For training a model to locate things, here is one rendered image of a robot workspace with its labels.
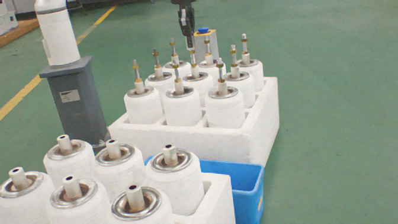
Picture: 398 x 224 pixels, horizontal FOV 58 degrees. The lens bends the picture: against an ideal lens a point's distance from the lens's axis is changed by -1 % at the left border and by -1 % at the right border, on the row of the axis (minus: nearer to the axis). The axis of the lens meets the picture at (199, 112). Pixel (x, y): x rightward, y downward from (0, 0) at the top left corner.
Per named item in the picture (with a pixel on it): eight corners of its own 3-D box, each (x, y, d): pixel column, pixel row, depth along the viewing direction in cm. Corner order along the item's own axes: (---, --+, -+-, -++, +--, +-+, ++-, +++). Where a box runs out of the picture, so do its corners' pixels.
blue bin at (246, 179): (138, 220, 88) (127, 179, 83) (157, 192, 97) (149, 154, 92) (259, 239, 77) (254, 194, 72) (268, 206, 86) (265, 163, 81)
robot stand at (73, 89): (65, 156, 123) (38, 74, 111) (74, 137, 137) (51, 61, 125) (106, 149, 124) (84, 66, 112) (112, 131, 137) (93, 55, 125)
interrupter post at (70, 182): (64, 198, 57) (58, 181, 56) (74, 189, 59) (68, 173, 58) (76, 201, 56) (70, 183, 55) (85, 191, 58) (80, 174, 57)
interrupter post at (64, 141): (58, 154, 71) (53, 139, 70) (66, 148, 73) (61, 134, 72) (67, 155, 70) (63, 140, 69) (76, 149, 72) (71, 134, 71)
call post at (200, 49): (202, 115, 138) (191, 36, 126) (208, 108, 144) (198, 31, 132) (219, 116, 136) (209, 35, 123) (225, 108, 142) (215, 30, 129)
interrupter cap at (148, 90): (153, 96, 94) (153, 93, 94) (125, 100, 94) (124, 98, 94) (155, 86, 101) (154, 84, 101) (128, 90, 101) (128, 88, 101)
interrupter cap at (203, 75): (177, 79, 104) (177, 77, 104) (198, 72, 108) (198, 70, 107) (192, 85, 98) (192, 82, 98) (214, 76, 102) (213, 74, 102)
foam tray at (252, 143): (122, 181, 104) (107, 127, 97) (176, 121, 137) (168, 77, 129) (253, 198, 89) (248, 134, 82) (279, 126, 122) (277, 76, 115)
